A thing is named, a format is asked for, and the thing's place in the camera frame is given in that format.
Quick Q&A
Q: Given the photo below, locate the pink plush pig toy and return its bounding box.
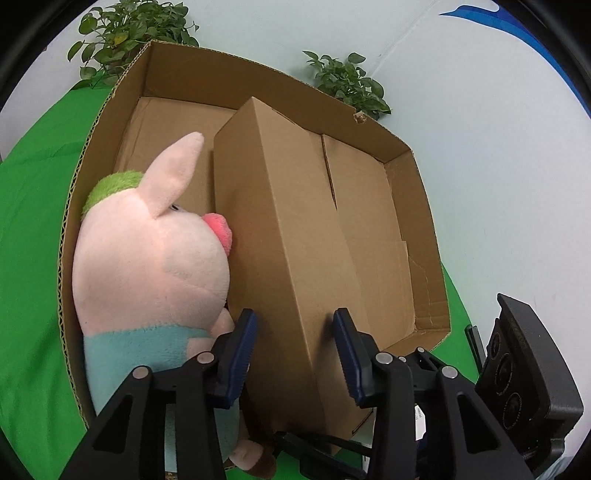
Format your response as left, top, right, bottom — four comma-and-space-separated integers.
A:
72, 131, 278, 476

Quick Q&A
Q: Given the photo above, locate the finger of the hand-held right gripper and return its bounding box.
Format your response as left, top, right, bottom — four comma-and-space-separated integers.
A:
272, 430, 372, 480

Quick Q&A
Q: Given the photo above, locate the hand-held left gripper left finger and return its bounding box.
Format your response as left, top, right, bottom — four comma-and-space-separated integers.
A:
60, 308, 258, 480

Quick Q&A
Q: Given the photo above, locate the long cardboard box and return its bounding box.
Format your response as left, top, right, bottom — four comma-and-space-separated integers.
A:
213, 96, 376, 455

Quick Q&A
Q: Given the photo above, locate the green potted plant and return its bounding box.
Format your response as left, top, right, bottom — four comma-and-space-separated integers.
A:
68, 0, 200, 89
302, 51, 392, 121

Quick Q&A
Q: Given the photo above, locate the green table cloth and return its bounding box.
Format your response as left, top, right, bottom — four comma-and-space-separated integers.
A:
0, 87, 483, 480

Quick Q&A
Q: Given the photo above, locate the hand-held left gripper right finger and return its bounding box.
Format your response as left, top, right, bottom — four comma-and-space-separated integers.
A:
332, 308, 539, 480

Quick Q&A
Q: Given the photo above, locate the large cardboard box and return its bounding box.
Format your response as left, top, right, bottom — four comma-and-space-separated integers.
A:
56, 39, 452, 432

